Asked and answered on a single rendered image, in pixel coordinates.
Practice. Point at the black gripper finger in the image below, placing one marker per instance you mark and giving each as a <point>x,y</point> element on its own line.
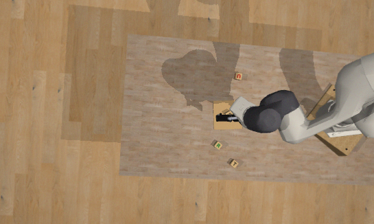
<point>225,118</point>

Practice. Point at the tan flat mat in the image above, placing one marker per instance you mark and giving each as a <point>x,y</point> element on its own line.
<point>222,107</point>

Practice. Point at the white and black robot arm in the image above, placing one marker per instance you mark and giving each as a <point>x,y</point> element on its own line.
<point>352,114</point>

